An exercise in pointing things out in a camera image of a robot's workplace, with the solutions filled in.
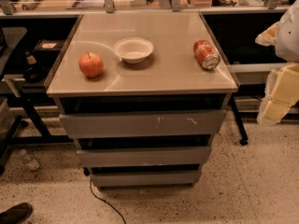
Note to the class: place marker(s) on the grey drawer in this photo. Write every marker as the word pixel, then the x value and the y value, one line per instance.
pixel 146 179
pixel 137 124
pixel 143 156

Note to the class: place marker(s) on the white paper bowl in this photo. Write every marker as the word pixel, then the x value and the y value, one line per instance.
pixel 133 49

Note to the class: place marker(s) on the grey bottom drawer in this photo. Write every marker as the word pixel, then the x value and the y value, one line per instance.
pixel 146 179

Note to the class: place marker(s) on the black desk frame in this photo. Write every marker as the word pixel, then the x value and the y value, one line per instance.
pixel 244 138

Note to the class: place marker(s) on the red soda can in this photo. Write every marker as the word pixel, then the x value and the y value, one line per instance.
pixel 206 55

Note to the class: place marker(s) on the grey top drawer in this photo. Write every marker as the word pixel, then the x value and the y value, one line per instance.
pixel 137 124

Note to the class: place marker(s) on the grey middle drawer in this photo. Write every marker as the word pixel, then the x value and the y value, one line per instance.
pixel 143 156

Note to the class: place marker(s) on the grey drawer cabinet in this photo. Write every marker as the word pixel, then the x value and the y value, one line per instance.
pixel 139 107

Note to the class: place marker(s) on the red apple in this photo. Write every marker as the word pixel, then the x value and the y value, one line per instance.
pixel 91 64

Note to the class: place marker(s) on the dark shoe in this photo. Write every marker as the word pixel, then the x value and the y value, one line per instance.
pixel 16 214

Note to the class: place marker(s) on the dark round object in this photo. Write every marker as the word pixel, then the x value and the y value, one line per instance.
pixel 34 74

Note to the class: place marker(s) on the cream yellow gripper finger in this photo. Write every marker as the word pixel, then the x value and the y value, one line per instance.
pixel 281 94
pixel 268 36

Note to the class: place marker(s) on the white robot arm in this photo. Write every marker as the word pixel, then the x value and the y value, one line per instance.
pixel 287 40

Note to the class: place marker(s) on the clear plastic bottle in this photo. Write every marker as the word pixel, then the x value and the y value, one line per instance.
pixel 30 160

